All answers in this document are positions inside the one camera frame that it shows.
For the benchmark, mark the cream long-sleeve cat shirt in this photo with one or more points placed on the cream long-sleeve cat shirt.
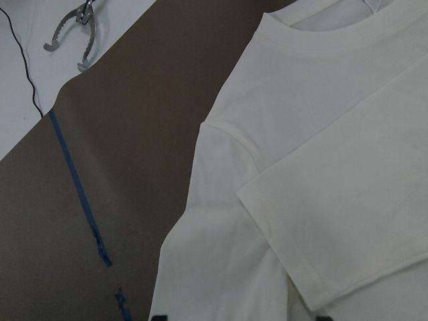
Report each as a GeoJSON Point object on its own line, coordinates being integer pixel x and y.
{"type": "Point", "coordinates": [308, 192]}

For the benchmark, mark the silver reacher grabber tool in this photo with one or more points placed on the silver reacher grabber tool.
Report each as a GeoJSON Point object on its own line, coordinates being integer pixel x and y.
{"type": "Point", "coordinates": [82, 20]}

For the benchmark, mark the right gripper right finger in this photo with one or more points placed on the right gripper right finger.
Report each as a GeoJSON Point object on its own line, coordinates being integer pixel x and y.
{"type": "Point", "coordinates": [323, 318]}

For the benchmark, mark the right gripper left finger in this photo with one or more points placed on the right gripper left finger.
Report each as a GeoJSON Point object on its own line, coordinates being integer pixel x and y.
{"type": "Point", "coordinates": [159, 318]}

